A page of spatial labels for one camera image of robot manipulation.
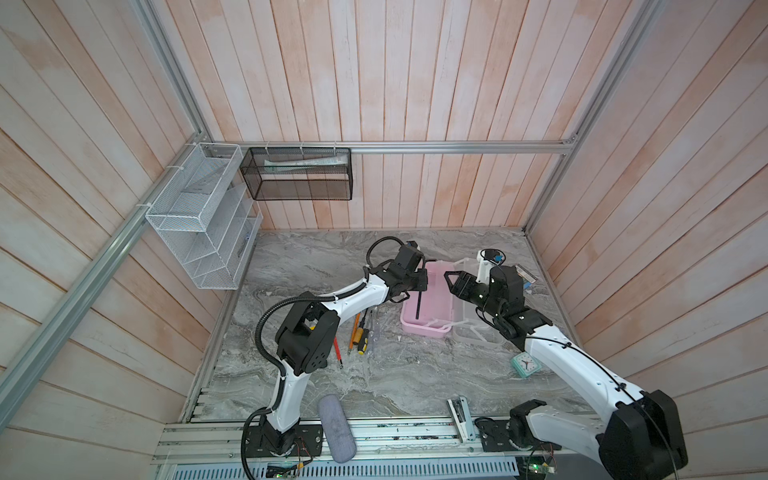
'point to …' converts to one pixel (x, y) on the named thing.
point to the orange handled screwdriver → (358, 316)
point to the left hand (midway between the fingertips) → (425, 282)
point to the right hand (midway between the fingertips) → (450, 275)
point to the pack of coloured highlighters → (528, 278)
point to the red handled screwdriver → (338, 353)
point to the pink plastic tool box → (429, 312)
